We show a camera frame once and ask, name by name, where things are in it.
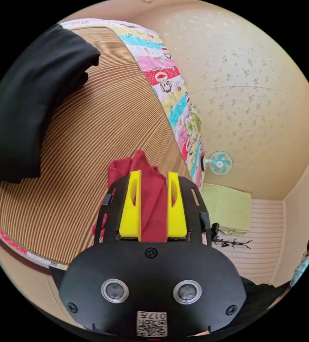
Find light green curtain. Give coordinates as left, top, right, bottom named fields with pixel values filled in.
left=200, top=184, right=252, bottom=236

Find black pile of clothes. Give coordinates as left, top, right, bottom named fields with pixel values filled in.
left=0, top=23, right=101, bottom=197

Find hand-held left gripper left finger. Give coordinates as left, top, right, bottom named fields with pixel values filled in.
left=119, top=171, right=142, bottom=242

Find person's body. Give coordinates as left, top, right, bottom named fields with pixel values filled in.
left=223, top=228, right=309, bottom=338

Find red long sleeve shirt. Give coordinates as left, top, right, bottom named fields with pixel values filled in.
left=91, top=149, right=171, bottom=243

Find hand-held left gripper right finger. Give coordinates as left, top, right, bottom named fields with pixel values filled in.
left=166, top=172, right=188, bottom=238

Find white wall fan, green blades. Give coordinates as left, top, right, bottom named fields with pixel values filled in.
left=202, top=151, right=234, bottom=176

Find bed with woven mat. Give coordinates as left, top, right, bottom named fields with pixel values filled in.
left=0, top=18, right=206, bottom=271

